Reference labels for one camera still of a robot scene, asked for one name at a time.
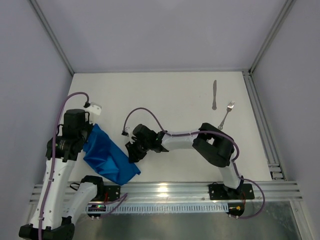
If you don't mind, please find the right aluminium frame post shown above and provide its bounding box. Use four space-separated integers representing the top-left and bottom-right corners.
248 0 296 75

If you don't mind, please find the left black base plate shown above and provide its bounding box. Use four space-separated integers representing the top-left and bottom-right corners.
102 185 121 203

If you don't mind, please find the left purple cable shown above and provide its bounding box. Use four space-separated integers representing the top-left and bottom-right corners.
36 91 128 229

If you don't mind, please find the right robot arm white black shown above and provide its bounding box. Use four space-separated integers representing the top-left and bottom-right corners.
122 123 255 201

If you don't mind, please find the black connector box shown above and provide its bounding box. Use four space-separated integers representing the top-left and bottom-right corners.
227 205 245 219
85 204 107 218

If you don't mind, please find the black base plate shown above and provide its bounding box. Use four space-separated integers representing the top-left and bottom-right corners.
208 182 255 200
102 185 121 203

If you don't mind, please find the right aluminium side rail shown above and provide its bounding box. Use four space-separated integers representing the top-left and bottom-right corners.
242 70 287 181

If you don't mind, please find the blue cloth napkin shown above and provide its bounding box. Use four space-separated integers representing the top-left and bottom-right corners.
83 124 141 186

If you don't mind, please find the aluminium frame post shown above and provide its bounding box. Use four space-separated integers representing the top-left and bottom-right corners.
28 0 75 76
248 0 296 75

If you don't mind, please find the right black connector box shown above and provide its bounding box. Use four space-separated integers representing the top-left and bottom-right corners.
227 205 245 219

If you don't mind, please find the aluminium front rail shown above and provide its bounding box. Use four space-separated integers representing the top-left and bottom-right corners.
28 181 303 204

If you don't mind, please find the left aluminium frame post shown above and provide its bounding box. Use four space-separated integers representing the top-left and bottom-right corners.
28 0 75 76

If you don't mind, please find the purple cable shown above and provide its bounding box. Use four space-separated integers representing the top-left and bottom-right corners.
121 107 265 220
36 91 128 229

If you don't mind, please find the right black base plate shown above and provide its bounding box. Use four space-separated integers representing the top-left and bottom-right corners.
208 182 255 200

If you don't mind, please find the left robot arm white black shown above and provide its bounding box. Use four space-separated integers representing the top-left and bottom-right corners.
18 105 106 240

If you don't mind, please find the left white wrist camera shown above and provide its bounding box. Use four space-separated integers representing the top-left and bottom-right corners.
83 102 102 117

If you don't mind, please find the left black connector box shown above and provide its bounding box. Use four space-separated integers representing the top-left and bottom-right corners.
85 204 107 218

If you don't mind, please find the slotted grey cable duct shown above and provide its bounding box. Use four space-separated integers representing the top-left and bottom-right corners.
105 202 228 214

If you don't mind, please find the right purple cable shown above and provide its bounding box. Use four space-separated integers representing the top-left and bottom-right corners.
121 107 265 220

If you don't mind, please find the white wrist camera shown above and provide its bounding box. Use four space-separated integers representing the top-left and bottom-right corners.
121 127 132 137
83 102 102 117

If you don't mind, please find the silver table knife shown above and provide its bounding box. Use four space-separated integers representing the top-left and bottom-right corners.
212 80 217 111

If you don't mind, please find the silver fork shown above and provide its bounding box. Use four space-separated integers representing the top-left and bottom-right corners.
218 101 235 130

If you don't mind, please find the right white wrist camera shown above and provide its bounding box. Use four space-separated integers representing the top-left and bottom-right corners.
121 127 132 137

